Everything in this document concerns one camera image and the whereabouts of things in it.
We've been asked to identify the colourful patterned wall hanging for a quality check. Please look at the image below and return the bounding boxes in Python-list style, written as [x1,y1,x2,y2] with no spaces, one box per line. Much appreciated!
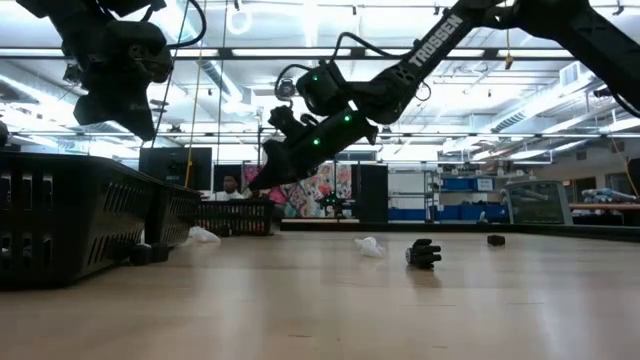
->
[242,159,353,219]

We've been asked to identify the yellow pole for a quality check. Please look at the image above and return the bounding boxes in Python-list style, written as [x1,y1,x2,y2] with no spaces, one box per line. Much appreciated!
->
[183,0,205,190]

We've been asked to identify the grey green glass box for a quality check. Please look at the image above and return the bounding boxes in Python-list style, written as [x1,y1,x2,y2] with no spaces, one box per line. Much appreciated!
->
[504,179,575,225]

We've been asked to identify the black background frame rig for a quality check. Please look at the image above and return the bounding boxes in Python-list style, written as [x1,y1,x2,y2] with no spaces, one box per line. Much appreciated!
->
[256,124,339,221]

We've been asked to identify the grey rolled bundle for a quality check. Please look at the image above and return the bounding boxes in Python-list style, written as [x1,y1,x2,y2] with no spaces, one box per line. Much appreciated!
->
[581,187,639,204]

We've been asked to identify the black monitor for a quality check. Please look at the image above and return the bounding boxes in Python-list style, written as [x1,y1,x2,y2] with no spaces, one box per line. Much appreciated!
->
[138,146,214,192]

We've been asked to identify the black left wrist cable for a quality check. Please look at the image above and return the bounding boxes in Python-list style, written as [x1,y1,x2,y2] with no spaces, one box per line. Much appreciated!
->
[142,0,208,50]

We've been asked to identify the white hanging ring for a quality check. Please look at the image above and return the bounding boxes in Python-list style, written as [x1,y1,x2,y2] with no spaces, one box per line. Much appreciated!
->
[227,5,254,36]

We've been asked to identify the black aluminium table frame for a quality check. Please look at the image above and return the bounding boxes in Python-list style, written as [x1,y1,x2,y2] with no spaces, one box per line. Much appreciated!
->
[279,218,640,245]

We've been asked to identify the white ceiling vent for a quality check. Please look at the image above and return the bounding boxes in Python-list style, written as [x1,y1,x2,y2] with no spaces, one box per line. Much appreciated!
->
[559,61,582,89]

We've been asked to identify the person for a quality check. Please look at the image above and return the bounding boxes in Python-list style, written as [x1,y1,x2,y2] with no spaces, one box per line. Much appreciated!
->
[209,174,250,202]

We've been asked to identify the wooden background table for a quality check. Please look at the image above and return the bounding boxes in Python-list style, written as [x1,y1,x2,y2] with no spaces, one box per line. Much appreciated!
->
[569,202,640,212]

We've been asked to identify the black slotted plastic basket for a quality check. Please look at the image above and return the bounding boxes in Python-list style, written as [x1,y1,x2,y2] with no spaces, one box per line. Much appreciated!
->
[192,199,276,237]
[0,152,151,290]
[142,182,204,250]

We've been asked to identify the shelf with blue bins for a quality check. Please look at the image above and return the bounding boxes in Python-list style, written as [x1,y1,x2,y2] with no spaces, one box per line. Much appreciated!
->
[387,174,511,223]

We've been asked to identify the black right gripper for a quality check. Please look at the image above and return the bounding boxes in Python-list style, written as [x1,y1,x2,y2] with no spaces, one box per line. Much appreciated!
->
[248,104,380,192]

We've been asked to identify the black overhead frame beam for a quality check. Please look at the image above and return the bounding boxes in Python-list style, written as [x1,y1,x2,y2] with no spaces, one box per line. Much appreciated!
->
[0,46,640,62]

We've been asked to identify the tall black cabinet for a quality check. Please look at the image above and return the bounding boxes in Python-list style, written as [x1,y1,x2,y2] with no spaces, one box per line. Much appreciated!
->
[213,163,244,204]
[351,163,390,224]

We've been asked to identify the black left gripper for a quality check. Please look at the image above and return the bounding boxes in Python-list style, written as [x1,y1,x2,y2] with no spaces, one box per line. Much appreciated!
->
[59,19,175,142]

